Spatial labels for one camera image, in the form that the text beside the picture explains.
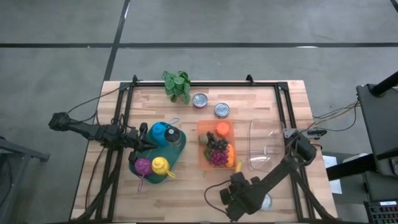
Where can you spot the orange toy carrot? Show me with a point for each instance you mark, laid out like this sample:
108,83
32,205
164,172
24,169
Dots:
230,155

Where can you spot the yellow squeeze bottle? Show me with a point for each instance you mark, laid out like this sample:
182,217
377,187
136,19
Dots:
161,166

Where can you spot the round orange toy fruit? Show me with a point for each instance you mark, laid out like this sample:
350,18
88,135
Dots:
222,129

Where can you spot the red toy grape bunch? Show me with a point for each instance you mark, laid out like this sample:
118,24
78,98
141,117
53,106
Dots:
217,158

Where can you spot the teal plastic bin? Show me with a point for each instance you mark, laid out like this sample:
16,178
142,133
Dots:
174,155

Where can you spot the clear plastic bin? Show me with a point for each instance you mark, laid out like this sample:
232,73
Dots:
267,143

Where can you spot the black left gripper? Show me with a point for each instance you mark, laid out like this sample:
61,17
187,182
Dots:
141,137

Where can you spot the plastic compartment organizer box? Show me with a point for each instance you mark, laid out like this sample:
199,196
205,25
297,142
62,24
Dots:
382,213

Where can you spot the tin can red label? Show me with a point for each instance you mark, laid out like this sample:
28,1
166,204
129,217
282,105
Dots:
200,100

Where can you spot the brown kiwi fruit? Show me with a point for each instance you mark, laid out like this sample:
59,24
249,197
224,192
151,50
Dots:
203,139

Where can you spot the silver tin can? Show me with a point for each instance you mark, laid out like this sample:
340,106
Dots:
222,110

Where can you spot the orange translucent plastic bin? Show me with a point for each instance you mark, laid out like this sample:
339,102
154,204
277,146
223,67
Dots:
205,124

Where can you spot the black equipment cart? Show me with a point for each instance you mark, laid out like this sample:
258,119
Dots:
382,124

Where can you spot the blue squeeze bottle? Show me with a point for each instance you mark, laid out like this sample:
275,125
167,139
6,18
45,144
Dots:
159,132

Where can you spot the purple squeeze bottle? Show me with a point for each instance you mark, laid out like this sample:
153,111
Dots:
143,166

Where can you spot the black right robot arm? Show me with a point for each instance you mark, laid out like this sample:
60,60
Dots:
273,174

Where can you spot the black toy grape bunch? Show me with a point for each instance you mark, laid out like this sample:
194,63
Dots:
217,143

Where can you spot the artificial striped green plant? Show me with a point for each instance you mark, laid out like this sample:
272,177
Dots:
177,82

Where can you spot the white paper sheet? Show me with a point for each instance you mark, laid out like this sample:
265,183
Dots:
335,186

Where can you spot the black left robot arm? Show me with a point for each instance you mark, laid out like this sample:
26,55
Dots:
93,130

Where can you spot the yellow toy banana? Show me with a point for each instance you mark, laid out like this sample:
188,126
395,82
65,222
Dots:
238,165

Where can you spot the grey metal stand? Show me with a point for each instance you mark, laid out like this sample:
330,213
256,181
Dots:
34,154

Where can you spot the clear bottle black lid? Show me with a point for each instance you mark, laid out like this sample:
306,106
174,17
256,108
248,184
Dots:
172,134

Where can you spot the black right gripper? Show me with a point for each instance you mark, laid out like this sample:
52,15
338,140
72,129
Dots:
236,189

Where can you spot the tin can pale lid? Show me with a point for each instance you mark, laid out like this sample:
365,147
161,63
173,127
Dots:
267,202

